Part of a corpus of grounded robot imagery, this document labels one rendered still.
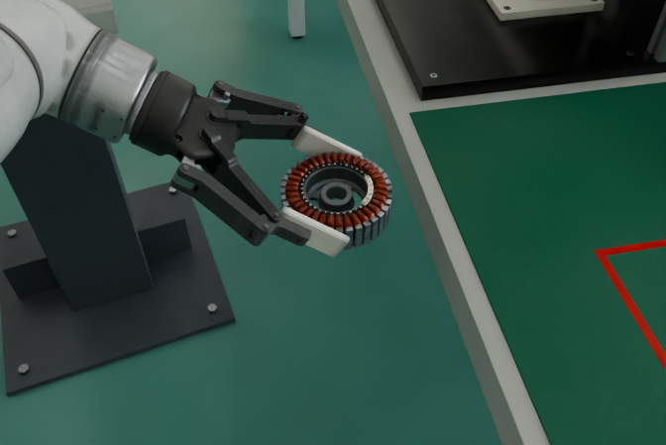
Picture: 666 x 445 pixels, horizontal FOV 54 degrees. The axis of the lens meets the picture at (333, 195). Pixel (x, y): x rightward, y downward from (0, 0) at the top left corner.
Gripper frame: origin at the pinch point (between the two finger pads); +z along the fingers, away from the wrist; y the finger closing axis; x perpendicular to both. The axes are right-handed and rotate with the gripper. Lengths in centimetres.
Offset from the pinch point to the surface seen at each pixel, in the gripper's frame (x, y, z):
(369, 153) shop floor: -68, -92, 35
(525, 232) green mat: 7.6, 0.7, 18.0
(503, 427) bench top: 3.6, 20.0, 17.3
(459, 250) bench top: 4.3, 3.7, 12.4
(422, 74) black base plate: 4.0, -21.9, 7.2
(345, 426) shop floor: -67, -12, 38
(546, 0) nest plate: 13.0, -39.9, 20.9
